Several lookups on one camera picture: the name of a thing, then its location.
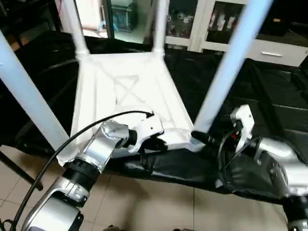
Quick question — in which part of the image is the white plastic table top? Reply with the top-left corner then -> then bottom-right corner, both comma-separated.
57,51 -> 205,167

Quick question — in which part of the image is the black table mat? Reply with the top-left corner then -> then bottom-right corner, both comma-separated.
0,31 -> 308,205

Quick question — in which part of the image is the white drawer unit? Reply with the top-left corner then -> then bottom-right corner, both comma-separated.
241,38 -> 308,68

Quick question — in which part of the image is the white glass door cabinet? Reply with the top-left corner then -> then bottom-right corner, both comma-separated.
154,0 -> 256,53

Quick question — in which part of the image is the teal plastic stool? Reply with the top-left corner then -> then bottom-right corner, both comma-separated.
108,0 -> 140,32

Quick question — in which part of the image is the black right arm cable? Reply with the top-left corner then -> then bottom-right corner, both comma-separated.
217,130 -> 270,188

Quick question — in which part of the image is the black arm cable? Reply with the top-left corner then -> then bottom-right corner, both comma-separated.
217,130 -> 270,188
7,110 -> 155,231

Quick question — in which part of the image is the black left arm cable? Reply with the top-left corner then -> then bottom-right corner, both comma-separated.
7,110 -> 155,231

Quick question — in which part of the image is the black metal table frame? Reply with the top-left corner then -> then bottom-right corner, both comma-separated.
0,152 -> 44,192

